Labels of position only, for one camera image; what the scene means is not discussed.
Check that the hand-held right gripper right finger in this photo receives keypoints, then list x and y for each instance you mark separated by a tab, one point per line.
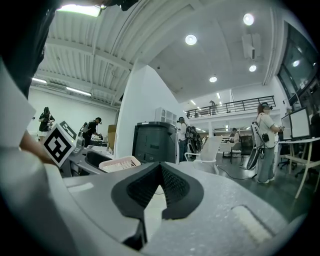
225	215

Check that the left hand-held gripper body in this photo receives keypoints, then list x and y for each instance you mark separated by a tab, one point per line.
57	145

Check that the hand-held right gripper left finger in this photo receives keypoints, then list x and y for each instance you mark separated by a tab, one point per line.
100	200

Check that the person's left forearm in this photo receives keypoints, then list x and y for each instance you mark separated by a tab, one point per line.
32	147

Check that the black bin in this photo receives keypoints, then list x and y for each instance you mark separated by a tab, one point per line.
96	158

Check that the pink plastic basket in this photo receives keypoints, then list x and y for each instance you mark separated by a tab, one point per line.
120	163

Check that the cardboard box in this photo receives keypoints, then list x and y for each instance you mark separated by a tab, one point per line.
111	136

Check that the person's white sleeve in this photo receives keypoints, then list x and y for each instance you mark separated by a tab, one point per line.
12	112

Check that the long fluorescent ceiling light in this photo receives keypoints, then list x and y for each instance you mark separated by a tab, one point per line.
78	91

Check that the white mesh chair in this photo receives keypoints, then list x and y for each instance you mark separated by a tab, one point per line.
208	152

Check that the black office chair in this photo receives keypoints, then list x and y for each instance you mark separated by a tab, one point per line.
247	147

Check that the black printer cabinet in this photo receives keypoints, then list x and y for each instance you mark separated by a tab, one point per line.
155	142

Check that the white desk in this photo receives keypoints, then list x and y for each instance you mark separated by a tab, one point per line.
302	142

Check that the white shelf cabinet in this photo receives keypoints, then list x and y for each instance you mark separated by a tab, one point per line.
166	115

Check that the computer monitor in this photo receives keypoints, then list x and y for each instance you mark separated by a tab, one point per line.
285	126
300	123

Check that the black balcony railing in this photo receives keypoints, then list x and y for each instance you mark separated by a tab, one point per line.
232	106

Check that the rectangular ceiling light panel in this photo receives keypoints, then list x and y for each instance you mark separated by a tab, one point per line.
78	10

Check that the round ceiling light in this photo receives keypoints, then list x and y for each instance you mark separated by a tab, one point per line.
213	79
190	39
248	19
252	68

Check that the dark glass window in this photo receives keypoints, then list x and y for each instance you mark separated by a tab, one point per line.
298	62

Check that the white ceiling air conditioner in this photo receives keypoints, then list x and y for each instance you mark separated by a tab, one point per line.
250	46

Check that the black head-worn camera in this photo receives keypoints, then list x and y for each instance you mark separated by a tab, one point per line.
120	3

